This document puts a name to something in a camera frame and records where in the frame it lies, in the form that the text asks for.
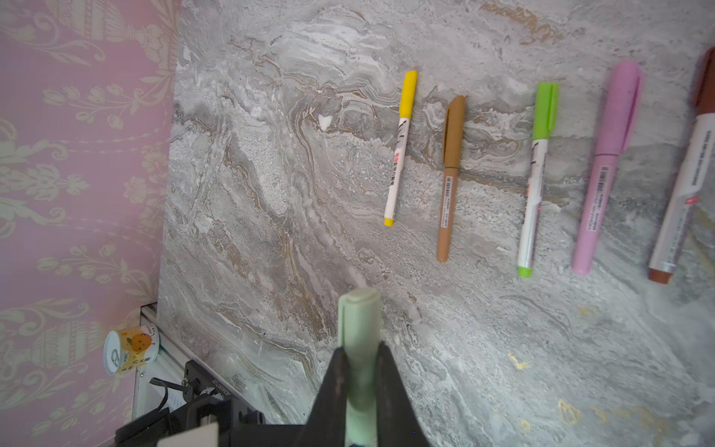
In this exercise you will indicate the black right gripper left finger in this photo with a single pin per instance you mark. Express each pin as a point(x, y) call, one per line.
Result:
point(326, 424)

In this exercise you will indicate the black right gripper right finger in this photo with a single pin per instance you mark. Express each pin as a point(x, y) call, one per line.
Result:
point(397, 424)

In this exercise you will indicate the pale green pen cap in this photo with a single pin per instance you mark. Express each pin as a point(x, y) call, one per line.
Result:
point(359, 335)

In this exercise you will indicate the white pen brown tip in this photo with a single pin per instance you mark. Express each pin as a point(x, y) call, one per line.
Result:
point(684, 197)

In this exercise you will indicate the white pen yellow tip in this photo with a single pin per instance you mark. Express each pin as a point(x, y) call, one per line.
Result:
point(398, 163)

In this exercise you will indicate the white green pen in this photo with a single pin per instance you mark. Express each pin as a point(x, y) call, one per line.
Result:
point(527, 241)

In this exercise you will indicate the brown pen cap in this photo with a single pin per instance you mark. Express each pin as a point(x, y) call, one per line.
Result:
point(704, 98)

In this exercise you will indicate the yellow pen cap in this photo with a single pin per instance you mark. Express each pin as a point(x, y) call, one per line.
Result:
point(408, 94)

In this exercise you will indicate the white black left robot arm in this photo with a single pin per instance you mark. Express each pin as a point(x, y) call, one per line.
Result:
point(200, 399)

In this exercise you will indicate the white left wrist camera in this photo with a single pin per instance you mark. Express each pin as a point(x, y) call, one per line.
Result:
point(204, 436)

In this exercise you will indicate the aluminium front rail frame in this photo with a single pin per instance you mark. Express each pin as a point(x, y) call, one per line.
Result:
point(169, 365)

